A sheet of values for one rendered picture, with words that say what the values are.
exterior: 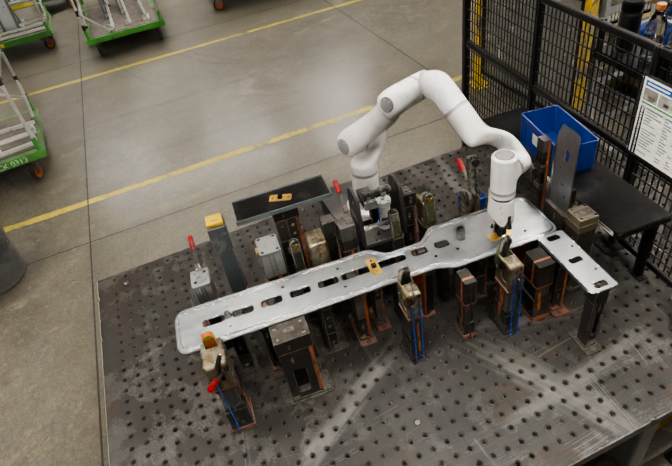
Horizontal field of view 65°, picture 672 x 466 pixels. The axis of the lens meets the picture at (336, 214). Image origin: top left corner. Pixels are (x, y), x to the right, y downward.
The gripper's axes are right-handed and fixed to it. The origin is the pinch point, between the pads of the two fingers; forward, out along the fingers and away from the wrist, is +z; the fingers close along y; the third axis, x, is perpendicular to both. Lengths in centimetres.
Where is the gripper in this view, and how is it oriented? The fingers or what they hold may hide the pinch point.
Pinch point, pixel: (500, 229)
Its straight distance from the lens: 197.9
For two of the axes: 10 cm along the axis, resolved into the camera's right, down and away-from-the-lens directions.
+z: 1.5, 7.7, 6.3
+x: 9.4, -3.0, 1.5
